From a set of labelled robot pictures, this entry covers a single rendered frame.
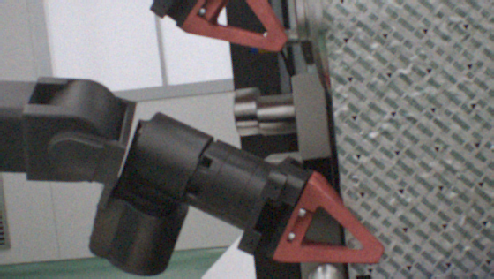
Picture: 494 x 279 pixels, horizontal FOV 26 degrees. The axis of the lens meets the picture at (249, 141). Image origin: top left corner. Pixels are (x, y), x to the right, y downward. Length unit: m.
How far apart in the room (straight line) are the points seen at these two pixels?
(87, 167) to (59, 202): 6.06
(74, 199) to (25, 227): 0.38
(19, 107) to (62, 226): 6.07
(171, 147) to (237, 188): 0.06
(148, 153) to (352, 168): 0.15
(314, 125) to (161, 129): 0.14
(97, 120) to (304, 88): 0.19
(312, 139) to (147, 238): 0.16
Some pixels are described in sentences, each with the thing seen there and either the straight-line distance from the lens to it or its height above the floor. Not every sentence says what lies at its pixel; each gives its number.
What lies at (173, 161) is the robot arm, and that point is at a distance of 0.80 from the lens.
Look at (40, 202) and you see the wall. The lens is 6.89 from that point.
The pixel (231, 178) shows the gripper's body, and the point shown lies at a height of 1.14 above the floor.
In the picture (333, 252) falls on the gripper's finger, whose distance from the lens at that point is 0.81.
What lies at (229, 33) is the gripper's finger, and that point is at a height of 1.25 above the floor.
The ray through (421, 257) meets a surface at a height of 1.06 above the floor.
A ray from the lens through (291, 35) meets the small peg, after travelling 0.84.
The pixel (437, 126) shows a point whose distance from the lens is 0.80.
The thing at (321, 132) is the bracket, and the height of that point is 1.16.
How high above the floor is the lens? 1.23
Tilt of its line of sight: 5 degrees down
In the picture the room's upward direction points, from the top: 6 degrees counter-clockwise
